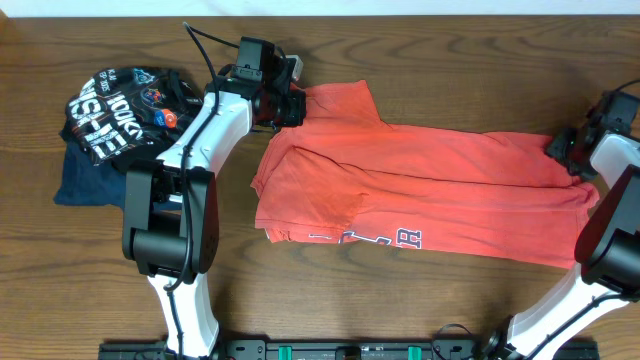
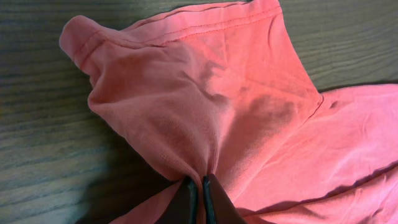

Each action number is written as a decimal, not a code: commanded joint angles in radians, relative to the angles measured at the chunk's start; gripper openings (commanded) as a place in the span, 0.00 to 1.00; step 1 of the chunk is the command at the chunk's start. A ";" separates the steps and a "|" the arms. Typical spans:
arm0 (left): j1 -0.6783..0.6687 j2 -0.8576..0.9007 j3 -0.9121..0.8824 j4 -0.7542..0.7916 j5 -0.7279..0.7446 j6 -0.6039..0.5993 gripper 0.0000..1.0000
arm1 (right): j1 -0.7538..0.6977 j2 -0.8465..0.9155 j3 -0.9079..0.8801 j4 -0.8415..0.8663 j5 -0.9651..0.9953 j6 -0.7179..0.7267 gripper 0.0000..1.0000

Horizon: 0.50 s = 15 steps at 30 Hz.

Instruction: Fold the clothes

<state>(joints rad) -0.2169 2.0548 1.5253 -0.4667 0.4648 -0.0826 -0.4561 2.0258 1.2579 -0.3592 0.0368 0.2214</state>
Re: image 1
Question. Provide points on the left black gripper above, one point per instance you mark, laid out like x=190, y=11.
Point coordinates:
x=297, y=108

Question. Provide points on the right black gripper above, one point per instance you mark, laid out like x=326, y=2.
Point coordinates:
x=556, y=149

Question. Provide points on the orange red t-shirt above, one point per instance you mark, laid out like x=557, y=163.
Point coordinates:
x=345, y=175

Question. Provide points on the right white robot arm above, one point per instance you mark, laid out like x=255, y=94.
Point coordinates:
x=603, y=278

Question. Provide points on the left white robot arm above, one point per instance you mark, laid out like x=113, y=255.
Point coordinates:
x=171, y=222

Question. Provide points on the black printed folded shirt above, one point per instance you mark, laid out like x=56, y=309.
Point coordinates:
x=126, y=113

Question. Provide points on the navy blue folded shirt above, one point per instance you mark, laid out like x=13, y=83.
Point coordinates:
x=84, y=184

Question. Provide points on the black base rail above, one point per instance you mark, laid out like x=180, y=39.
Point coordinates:
x=444, y=346

